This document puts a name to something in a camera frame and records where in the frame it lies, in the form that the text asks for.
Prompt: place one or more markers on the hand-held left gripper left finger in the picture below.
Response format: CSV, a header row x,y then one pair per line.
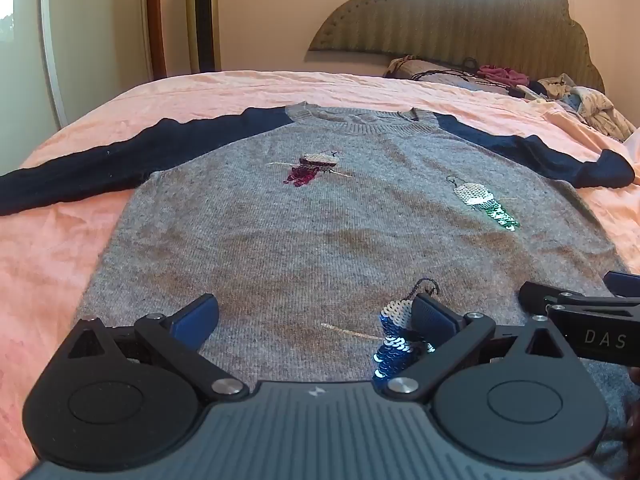
x,y
196,317

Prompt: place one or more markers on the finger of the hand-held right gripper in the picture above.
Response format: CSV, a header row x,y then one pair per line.
x,y
542,296
625,281

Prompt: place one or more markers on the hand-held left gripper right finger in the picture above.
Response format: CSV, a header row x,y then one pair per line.
x,y
434,321

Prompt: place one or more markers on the grey sweater with navy sleeves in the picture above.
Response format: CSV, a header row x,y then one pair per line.
x,y
300,220

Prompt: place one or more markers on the pile of mixed clothes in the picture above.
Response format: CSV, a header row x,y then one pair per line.
x,y
595,105

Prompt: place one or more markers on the person's right hand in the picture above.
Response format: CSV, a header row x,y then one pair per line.
x,y
636,410

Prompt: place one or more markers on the pink bed sheet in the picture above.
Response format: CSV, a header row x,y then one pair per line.
x,y
55,260

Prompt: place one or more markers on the pink garment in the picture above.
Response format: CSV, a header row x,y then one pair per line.
x,y
505,76

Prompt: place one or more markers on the olive padded headboard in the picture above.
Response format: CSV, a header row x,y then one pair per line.
x,y
450,20

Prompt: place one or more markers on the white wardrobe door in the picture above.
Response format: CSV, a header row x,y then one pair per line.
x,y
100,35

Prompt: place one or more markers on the gold tower air conditioner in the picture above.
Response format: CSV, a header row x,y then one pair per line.
x,y
202,10

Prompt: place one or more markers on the brown wooden door frame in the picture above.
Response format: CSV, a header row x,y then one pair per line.
x,y
155,20

